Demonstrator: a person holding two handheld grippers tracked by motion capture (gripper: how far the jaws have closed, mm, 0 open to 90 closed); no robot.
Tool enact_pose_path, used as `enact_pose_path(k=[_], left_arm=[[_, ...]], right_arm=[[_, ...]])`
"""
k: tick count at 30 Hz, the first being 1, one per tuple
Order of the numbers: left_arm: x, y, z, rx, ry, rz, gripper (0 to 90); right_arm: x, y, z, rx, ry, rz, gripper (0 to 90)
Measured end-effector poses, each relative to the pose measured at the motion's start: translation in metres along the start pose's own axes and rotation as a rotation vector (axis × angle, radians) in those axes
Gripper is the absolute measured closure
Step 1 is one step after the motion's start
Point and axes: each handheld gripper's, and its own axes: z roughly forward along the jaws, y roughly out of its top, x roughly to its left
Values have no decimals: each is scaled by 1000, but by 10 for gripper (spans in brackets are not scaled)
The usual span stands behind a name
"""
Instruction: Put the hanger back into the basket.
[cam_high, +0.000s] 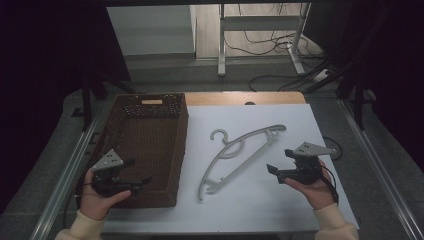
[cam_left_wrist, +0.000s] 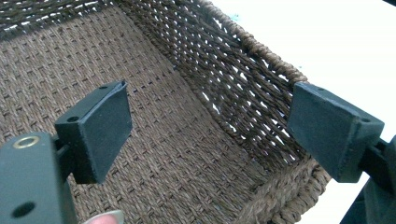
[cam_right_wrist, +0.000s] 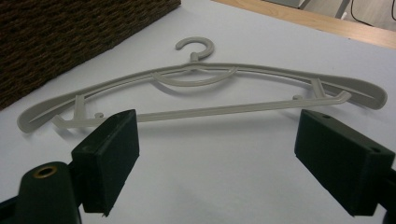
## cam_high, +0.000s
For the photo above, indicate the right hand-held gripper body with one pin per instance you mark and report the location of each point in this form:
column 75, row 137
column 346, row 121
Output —
column 306, row 166

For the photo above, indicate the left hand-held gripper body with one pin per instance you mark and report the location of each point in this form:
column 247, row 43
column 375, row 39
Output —
column 107, row 161

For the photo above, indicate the person's right hand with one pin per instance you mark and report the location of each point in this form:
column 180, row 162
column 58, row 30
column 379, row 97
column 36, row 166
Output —
column 318, row 193

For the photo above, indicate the person's left hand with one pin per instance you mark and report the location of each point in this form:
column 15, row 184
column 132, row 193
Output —
column 95, row 205

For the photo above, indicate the white paper sheet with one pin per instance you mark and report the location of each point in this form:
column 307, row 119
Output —
column 260, row 206

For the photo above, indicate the brown wicker basket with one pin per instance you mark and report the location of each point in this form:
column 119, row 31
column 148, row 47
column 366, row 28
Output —
column 146, row 140

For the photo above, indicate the grey plastic clothes hanger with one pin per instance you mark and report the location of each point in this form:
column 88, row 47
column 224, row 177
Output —
column 233, row 151

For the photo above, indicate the black tripod stand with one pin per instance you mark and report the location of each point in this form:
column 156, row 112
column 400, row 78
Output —
column 87, row 100

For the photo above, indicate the black metal stand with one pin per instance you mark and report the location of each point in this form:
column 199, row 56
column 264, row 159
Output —
column 358, row 100

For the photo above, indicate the white power strip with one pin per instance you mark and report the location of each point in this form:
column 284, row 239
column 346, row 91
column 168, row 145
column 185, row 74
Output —
column 321, row 75

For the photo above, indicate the white cabinet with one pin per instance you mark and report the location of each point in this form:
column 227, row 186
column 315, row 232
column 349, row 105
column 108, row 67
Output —
column 150, row 30

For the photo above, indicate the aluminium rail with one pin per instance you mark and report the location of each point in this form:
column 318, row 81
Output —
column 383, row 173
column 63, row 183

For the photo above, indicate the white metal desk frame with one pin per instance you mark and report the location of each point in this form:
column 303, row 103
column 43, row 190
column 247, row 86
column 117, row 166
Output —
column 258, row 23

